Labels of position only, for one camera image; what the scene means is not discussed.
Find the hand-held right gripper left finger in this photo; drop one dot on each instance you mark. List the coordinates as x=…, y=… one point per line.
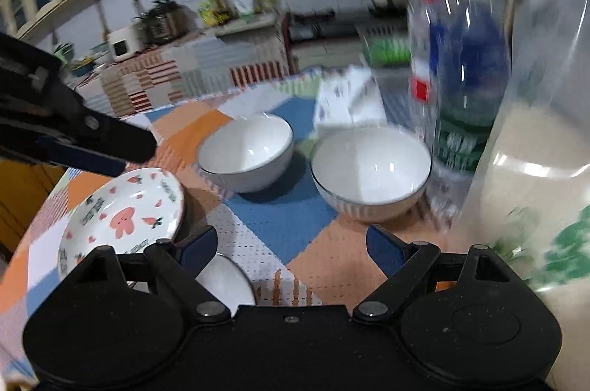
x=198, y=245

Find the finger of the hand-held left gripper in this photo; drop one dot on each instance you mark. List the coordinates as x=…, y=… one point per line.
x=120, y=142

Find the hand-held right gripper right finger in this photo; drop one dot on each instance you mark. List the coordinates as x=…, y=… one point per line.
x=385, y=248

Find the white sun print plate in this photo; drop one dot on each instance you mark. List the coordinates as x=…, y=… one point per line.
x=226, y=285

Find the white pink patterned plate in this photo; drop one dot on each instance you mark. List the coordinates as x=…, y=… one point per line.
x=124, y=220

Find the white ribbed bowl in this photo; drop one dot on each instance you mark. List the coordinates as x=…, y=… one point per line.
x=371, y=169
x=246, y=146

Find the stack of pale bowls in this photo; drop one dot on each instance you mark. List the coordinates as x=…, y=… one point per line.
x=100, y=53

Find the blue bowl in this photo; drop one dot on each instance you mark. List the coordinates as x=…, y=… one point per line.
x=80, y=67

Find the checked colourful tablecloth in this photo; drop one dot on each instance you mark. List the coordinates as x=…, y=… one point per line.
x=295, y=229

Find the white rice cooker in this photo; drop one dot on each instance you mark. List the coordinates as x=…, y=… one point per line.
x=124, y=43

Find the brown wooden chair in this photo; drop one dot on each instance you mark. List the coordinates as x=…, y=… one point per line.
x=23, y=197

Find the striped patchwork counter cloth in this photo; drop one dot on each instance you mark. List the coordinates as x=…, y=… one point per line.
x=198, y=63

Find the black steel pressure cooker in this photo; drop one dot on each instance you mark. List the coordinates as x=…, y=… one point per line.
x=163, y=22

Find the green label water bottle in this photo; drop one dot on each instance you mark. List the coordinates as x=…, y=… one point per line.
x=461, y=142

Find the white tissue pack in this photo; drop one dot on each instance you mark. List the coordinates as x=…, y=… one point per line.
x=341, y=96

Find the yellow snack bag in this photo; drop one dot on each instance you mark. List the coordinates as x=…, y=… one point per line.
x=214, y=10

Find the red cap water bottle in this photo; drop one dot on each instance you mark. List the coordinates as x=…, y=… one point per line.
x=419, y=89

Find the flat white black-edged board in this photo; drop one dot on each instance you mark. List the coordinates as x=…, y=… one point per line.
x=246, y=23

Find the clear bag of rice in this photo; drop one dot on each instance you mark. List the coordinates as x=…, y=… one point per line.
x=544, y=142

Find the green plastic basket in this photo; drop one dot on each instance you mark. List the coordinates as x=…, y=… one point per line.
x=387, y=50

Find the blue label water bottle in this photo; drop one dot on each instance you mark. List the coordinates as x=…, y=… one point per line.
x=470, y=50

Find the black gas stove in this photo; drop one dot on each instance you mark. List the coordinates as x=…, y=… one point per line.
x=322, y=26

